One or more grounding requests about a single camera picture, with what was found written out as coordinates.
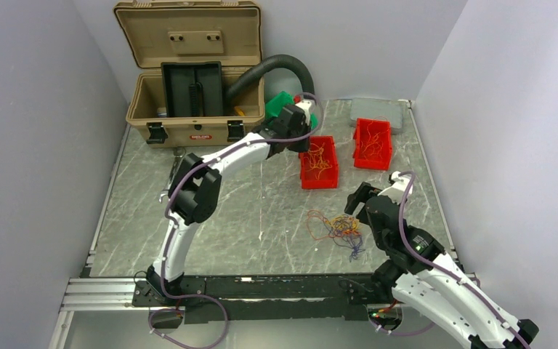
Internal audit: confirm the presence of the green plastic bin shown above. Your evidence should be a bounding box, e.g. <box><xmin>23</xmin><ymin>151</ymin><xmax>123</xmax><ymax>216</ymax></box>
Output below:
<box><xmin>262</xmin><ymin>92</ymin><xmax>314</xmax><ymax>137</ymax></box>

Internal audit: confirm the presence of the multicolour wire pile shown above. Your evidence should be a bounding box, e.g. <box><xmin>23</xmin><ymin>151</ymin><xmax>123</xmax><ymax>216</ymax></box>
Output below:
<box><xmin>306</xmin><ymin>209</ymin><xmax>368</xmax><ymax>263</ymax></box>

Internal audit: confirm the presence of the red plastic bin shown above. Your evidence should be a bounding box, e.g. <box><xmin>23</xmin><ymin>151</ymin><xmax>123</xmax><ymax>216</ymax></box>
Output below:
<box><xmin>299</xmin><ymin>136</ymin><xmax>339</xmax><ymax>190</ymax></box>
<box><xmin>352</xmin><ymin>119</ymin><xmax>393</xmax><ymax>171</ymax></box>

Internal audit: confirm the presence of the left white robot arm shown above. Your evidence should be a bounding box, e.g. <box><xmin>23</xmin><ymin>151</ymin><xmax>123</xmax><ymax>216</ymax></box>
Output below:
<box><xmin>147</xmin><ymin>99</ymin><xmax>316</xmax><ymax>305</ymax></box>

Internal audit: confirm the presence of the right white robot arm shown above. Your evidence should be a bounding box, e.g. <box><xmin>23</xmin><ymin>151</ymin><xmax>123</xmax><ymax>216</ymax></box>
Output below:
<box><xmin>344</xmin><ymin>180</ymin><xmax>539</xmax><ymax>348</ymax></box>

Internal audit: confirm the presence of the black toolbox tray insert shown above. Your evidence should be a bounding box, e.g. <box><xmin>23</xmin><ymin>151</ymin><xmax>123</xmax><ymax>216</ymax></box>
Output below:
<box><xmin>161</xmin><ymin>61</ymin><xmax>224</xmax><ymax>118</ymax></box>

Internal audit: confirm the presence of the silver combination wrench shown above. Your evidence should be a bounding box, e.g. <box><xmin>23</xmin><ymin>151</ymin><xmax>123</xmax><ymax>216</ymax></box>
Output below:
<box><xmin>158</xmin><ymin>147</ymin><xmax>186</xmax><ymax>203</ymax></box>

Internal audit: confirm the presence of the tan plastic toolbox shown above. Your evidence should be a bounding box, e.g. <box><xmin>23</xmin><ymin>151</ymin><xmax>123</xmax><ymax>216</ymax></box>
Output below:
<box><xmin>113</xmin><ymin>1</ymin><xmax>264</xmax><ymax>148</ymax></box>

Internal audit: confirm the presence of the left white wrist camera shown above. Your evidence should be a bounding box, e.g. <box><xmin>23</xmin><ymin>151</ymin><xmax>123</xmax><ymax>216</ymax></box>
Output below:
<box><xmin>294</xmin><ymin>95</ymin><xmax>318</xmax><ymax>129</ymax></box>

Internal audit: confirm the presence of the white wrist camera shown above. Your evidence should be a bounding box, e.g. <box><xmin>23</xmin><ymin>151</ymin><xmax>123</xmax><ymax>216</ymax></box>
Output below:
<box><xmin>383</xmin><ymin>171</ymin><xmax>413</xmax><ymax>204</ymax></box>
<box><xmin>294</xmin><ymin>95</ymin><xmax>318</xmax><ymax>129</ymax></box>

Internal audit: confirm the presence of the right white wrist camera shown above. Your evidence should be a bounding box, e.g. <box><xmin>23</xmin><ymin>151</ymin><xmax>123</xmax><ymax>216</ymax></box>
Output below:
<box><xmin>383</xmin><ymin>171</ymin><xmax>413</xmax><ymax>204</ymax></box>

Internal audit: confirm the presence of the black corrugated hose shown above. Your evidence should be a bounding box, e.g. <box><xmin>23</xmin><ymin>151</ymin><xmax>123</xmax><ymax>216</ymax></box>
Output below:
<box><xmin>225</xmin><ymin>54</ymin><xmax>318</xmax><ymax>109</ymax></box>

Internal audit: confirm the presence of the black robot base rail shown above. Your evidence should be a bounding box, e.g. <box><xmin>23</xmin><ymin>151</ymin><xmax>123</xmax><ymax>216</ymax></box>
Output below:
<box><xmin>132</xmin><ymin>273</ymin><xmax>397</xmax><ymax>324</ymax></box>

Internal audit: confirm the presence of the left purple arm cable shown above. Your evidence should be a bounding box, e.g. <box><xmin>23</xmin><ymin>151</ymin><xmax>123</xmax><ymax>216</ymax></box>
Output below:
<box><xmin>147</xmin><ymin>91</ymin><xmax>326</xmax><ymax>349</ymax></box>

